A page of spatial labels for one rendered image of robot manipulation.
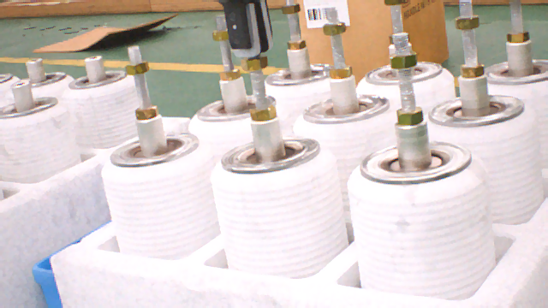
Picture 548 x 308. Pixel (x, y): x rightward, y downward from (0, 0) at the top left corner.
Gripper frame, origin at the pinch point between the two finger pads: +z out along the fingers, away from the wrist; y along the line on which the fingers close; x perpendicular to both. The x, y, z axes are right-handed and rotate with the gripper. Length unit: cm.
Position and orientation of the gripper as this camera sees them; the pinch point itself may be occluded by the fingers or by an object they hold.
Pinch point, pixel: (249, 27)
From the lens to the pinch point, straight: 60.7
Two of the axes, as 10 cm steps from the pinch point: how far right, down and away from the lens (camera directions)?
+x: 7.9, 0.5, -6.1
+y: -5.9, 3.3, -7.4
